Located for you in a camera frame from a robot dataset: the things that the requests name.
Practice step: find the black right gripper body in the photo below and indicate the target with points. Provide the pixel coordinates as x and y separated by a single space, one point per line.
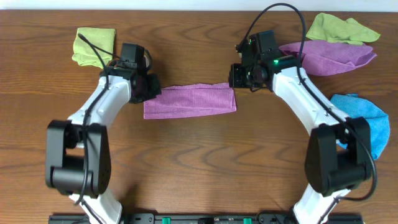
237 75

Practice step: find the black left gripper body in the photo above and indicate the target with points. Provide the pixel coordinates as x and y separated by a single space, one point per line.
152 88

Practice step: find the purple microfiber cloth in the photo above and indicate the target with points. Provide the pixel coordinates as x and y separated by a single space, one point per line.
191 101

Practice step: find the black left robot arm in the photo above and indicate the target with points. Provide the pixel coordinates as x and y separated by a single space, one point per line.
78 161

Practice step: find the crumpled purple cloth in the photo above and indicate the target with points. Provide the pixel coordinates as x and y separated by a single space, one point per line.
321 58

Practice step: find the crumpled green cloth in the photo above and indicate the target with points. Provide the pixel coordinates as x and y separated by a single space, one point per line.
335 30

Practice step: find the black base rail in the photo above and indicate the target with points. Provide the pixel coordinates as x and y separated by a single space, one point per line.
149 218

